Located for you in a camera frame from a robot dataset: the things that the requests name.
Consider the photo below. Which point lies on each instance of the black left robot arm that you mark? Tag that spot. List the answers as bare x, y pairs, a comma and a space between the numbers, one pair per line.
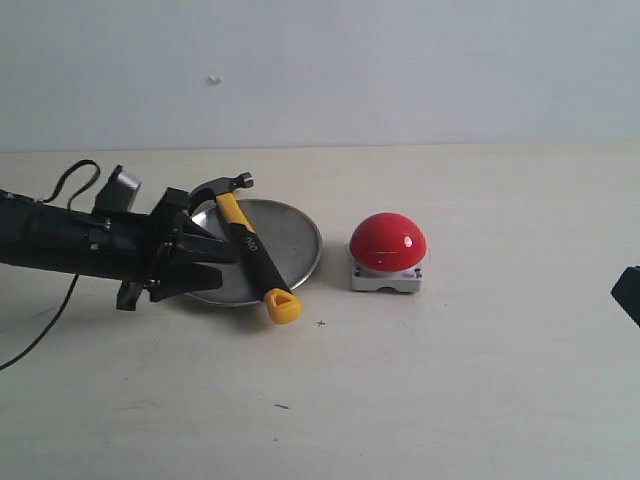
98, 244

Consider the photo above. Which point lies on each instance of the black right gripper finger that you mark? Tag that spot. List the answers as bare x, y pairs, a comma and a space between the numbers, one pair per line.
626, 292

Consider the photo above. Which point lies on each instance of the yellow black claw hammer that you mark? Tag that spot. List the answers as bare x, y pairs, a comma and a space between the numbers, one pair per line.
260, 270

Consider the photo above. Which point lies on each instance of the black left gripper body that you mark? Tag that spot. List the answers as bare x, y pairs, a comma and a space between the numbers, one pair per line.
162, 228

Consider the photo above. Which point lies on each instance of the round stainless steel plate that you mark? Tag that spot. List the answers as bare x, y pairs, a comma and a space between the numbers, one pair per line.
291, 238

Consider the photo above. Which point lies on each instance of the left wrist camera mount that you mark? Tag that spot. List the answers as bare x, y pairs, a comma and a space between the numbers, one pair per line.
119, 192

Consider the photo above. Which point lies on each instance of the red dome push button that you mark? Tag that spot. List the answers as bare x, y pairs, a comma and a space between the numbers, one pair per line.
387, 251

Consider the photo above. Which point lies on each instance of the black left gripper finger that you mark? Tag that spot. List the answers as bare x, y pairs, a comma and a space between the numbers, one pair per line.
172, 281
191, 243

